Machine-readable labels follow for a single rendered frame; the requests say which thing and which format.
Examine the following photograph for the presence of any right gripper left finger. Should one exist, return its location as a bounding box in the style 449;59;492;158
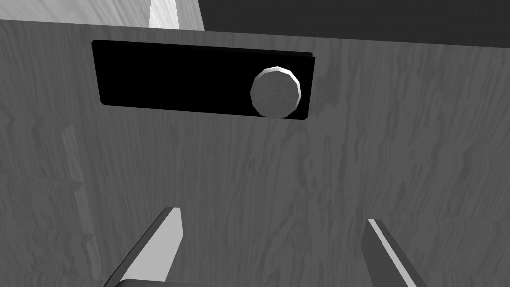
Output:
104;207;184;287

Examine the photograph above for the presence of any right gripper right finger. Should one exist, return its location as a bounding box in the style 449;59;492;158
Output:
361;219;428;287

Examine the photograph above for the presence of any grey wooden door leaf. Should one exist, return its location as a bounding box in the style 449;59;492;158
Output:
0;19;510;287

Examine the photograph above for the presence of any black door lock plate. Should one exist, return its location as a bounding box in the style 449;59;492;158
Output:
91;39;316;121

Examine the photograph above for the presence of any grey round door knob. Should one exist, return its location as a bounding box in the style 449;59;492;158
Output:
250;66;302;119

